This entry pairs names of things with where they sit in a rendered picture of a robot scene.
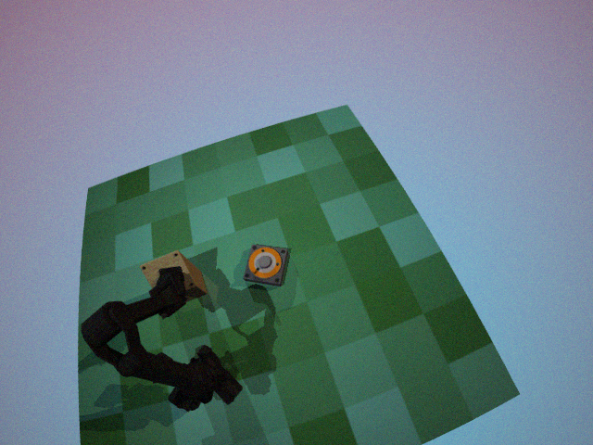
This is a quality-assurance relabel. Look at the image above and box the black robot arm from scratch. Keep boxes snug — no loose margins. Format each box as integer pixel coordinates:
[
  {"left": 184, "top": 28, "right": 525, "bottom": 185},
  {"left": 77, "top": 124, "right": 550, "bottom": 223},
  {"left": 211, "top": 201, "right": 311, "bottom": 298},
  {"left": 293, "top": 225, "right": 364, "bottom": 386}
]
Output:
[{"left": 81, "top": 266, "right": 243, "bottom": 412}]

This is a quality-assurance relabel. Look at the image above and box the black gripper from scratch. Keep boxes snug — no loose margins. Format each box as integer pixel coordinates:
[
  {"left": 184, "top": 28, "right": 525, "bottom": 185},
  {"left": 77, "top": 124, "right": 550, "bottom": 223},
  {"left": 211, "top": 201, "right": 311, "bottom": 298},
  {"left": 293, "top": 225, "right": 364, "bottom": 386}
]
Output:
[{"left": 157, "top": 352, "right": 214, "bottom": 404}]

